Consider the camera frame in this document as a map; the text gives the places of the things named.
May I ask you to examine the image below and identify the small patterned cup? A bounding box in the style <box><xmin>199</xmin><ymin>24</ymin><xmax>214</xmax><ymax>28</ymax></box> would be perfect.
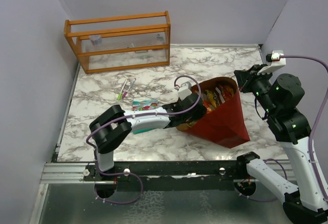
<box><xmin>89</xmin><ymin>35</ymin><xmax>102</xmax><ymax>46</ymax></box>

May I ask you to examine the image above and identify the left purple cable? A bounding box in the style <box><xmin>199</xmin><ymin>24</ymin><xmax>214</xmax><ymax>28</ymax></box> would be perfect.
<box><xmin>86</xmin><ymin>75</ymin><xmax>202</xmax><ymax>205</ymax></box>

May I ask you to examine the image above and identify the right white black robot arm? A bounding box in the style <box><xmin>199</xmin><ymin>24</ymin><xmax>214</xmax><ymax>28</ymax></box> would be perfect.
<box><xmin>234</xmin><ymin>64</ymin><xmax>327</xmax><ymax>223</ymax></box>

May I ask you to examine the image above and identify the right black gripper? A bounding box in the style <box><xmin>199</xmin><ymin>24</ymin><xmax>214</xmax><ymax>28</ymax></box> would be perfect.
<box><xmin>235</xmin><ymin>63</ymin><xmax>279</xmax><ymax>115</ymax></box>

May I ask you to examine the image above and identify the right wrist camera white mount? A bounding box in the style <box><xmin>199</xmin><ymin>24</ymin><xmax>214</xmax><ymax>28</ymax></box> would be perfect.
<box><xmin>257</xmin><ymin>50</ymin><xmax>286</xmax><ymax>75</ymax></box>

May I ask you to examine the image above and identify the red brown paper bag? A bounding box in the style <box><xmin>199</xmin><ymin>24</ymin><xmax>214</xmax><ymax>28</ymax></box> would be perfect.
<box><xmin>177</xmin><ymin>77</ymin><xmax>250</xmax><ymax>148</ymax></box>

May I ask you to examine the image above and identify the red orange snack packet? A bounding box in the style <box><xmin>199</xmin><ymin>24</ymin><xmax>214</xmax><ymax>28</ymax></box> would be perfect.
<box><xmin>215</xmin><ymin>84</ymin><xmax>234</xmax><ymax>104</ymax></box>

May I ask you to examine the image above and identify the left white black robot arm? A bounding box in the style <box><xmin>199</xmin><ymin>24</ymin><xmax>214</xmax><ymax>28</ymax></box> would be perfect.
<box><xmin>87</xmin><ymin>93</ymin><xmax>207</xmax><ymax>180</ymax></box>

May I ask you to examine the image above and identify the teal Fox's candy bag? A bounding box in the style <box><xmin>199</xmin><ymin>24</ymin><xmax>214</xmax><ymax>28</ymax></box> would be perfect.
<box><xmin>132</xmin><ymin>98</ymin><xmax>159</xmax><ymax>135</ymax></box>

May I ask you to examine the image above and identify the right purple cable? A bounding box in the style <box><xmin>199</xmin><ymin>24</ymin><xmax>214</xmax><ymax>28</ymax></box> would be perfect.
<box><xmin>234</xmin><ymin>55</ymin><xmax>328</xmax><ymax>206</ymax></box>

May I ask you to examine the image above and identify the purple cable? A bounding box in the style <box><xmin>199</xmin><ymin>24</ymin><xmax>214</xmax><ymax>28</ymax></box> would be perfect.
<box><xmin>234</xmin><ymin>55</ymin><xmax>328</xmax><ymax>206</ymax></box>
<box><xmin>86</xmin><ymin>75</ymin><xmax>202</xmax><ymax>205</ymax></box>

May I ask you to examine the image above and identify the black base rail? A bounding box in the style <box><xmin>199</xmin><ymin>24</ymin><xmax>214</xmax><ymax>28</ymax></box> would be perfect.
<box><xmin>84</xmin><ymin>160</ymin><xmax>257</xmax><ymax>192</ymax></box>

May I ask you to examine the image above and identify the orange wooden rack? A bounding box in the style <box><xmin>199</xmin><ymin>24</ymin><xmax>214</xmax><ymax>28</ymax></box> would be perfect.
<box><xmin>64</xmin><ymin>11</ymin><xmax>171</xmax><ymax>74</ymax></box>

